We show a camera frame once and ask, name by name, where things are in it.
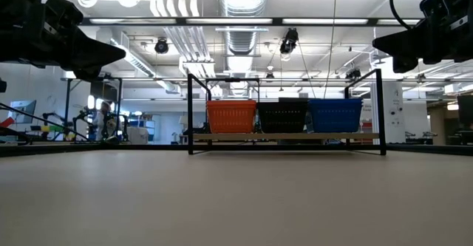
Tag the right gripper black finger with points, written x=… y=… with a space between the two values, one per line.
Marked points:
x=401 y=43
x=404 y=64

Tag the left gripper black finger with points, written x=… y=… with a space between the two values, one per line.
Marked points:
x=88 y=74
x=99 y=52

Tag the orange slotted plastic basket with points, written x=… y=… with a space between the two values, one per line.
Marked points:
x=231 y=120
x=231 y=103

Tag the black box behind shelf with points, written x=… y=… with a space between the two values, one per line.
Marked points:
x=293 y=99

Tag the standing person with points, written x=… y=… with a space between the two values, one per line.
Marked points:
x=101 y=122

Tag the white pillar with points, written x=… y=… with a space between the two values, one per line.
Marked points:
x=393 y=113

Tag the background computer monitor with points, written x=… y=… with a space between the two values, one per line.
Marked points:
x=23 y=111

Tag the dark background screen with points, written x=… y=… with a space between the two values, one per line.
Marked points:
x=465 y=115

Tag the black table edge strip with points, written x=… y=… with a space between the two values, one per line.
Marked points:
x=55 y=148

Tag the black background workstation frame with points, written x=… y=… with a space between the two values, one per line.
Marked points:
x=67 y=105

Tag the black ceiling camera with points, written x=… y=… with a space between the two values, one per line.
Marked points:
x=289 y=41
x=161 y=46

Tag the black frame wooden shelf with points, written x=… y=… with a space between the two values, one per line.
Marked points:
x=284 y=136

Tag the black overhead frame beam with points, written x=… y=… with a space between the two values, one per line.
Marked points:
x=236 y=21

